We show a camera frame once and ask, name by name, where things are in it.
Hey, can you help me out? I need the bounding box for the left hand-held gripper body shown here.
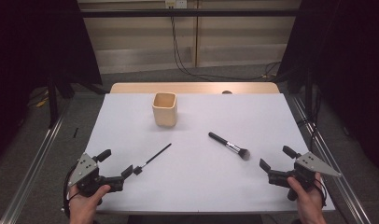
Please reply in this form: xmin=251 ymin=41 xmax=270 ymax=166
xmin=67 ymin=152 xmax=125 ymax=199

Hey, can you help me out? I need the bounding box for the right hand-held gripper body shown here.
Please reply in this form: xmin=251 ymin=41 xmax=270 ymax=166
xmin=267 ymin=151 xmax=343 ymax=202

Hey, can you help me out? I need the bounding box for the black powder makeup brush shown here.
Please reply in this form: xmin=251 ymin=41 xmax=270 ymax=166
xmin=208 ymin=132 xmax=251 ymax=161

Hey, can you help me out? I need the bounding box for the beige square cup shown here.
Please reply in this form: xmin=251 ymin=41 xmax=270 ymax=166
xmin=151 ymin=91 xmax=178 ymax=128

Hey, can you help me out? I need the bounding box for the person's left hand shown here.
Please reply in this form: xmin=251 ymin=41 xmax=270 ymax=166
xmin=68 ymin=184 xmax=112 ymax=224

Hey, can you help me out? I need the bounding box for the person's right hand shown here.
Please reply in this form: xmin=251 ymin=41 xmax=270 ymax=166
xmin=287 ymin=172 xmax=327 ymax=224

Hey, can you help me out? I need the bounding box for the black metal stand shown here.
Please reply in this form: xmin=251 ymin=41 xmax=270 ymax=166
xmin=303 ymin=68 xmax=314 ymax=119
xmin=47 ymin=74 xmax=60 ymax=129

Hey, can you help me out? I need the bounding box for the white table mat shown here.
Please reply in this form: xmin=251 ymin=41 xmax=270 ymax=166
xmin=61 ymin=92 xmax=336 ymax=215

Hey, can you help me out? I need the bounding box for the black curtain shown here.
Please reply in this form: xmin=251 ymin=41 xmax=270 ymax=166
xmin=0 ymin=0 xmax=103 ymax=166
xmin=277 ymin=0 xmax=379 ymax=180

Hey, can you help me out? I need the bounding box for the black horizontal bar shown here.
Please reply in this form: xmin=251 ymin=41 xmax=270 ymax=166
xmin=79 ymin=8 xmax=301 ymax=18

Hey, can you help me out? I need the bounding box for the aluminium rail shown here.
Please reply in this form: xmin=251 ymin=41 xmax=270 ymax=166
xmin=0 ymin=102 xmax=70 ymax=224
xmin=291 ymin=96 xmax=371 ymax=224

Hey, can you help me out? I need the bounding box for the right hand-held gripper cable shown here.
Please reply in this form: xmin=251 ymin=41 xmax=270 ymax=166
xmin=313 ymin=178 xmax=328 ymax=208

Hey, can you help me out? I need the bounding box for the hand-held gripper cable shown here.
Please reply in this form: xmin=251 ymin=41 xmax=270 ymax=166
xmin=62 ymin=164 xmax=81 ymax=217
xmin=313 ymin=178 xmax=328 ymax=208

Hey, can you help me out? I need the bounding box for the left hand-held gripper cable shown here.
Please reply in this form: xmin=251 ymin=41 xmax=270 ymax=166
xmin=62 ymin=164 xmax=81 ymax=217

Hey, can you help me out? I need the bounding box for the black floor cable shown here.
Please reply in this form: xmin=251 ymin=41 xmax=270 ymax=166
xmin=298 ymin=90 xmax=322 ymax=150

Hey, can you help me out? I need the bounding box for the black wall cable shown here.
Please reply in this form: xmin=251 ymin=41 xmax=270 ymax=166
xmin=170 ymin=15 xmax=282 ymax=82

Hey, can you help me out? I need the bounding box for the wooden post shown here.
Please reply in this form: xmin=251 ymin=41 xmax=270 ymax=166
xmin=193 ymin=0 xmax=201 ymax=68

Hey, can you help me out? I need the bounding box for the white wall outlet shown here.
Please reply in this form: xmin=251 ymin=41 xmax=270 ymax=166
xmin=164 ymin=0 xmax=188 ymax=9

